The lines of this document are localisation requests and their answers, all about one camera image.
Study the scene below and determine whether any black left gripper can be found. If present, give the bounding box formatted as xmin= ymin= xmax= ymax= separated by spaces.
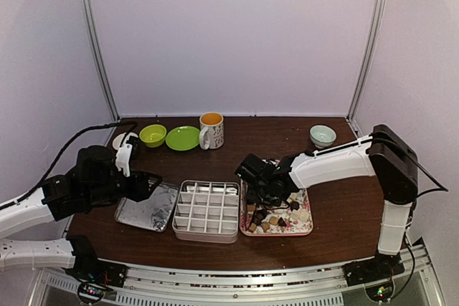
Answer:
xmin=85 ymin=167 xmax=161 ymax=206

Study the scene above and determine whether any pink bunny tin lid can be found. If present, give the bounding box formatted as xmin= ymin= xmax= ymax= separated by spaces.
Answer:
xmin=114 ymin=183 xmax=180 ymax=233

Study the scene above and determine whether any pink tin box with dividers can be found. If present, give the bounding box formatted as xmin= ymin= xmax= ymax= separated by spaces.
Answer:
xmin=171 ymin=180 xmax=240 ymax=244

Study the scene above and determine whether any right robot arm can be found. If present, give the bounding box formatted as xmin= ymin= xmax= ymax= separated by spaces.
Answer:
xmin=235 ymin=124 xmax=418 ymax=279

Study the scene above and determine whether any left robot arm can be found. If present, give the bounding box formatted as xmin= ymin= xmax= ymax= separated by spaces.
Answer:
xmin=1 ymin=145 xmax=162 ymax=280

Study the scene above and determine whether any dark heart chocolate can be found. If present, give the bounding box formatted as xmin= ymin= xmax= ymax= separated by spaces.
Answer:
xmin=290 ymin=201 xmax=300 ymax=211

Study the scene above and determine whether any tan Sweet chocolate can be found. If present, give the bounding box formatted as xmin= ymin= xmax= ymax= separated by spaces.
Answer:
xmin=269 ymin=216 xmax=279 ymax=226

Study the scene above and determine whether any floral pink tray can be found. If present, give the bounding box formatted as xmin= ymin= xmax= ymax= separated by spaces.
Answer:
xmin=239 ymin=181 xmax=313 ymax=237

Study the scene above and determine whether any white black bowl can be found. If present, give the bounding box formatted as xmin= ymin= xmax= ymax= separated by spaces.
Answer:
xmin=111 ymin=132 xmax=138 ymax=151

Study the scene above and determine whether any green bowl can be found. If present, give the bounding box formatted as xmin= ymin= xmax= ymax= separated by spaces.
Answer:
xmin=139 ymin=124 xmax=167 ymax=148

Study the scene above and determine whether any green plate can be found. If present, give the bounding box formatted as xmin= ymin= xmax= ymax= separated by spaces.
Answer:
xmin=166 ymin=126 xmax=200 ymax=151

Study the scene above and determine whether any pale blue ceramic bowl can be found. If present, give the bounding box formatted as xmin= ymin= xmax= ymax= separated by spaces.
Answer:
xmin=309 ymin=125 xmax=337 ymax=149

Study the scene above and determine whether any white mug with orange inside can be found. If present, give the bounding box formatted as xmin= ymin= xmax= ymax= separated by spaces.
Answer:
xmin=199 ymin=113 xmax=224 ymax=150

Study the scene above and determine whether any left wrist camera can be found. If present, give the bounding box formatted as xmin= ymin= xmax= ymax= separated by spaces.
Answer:
xmin=115 ymin=138 xmax=141 ymax=177

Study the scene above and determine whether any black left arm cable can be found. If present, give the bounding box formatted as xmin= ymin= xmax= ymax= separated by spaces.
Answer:
xmin=34 ymin=121 xmax=139 ymax=192

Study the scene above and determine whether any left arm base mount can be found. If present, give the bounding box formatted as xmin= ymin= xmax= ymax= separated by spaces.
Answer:
xmin=65 ymin=236 xmax=128 ymax=305

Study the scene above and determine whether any front aluminium rail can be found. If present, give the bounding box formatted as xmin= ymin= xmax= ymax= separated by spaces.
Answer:
xmin=26 ymin=254 xmax=446 ymax=305

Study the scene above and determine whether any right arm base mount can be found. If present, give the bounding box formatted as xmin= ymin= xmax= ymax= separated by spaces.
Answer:
xmin=343 ymin=254 xmax=405 ymax=303

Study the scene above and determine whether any left aluminium frame post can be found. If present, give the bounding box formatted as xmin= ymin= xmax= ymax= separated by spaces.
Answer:
xmin=81 ymin=0 xmax=120 ymax=121

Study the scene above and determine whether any aluminium frame post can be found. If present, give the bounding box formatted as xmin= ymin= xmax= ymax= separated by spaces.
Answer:
xmin=81 ymin=0 xmax=120 ymax=121
xmin=346 ymin=0 xmax=387 ymax=123

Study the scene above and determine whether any right aluminium frame post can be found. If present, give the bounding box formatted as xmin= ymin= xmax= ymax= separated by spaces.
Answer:
xmin=346 ymin=0 xmax=387 ymax=123

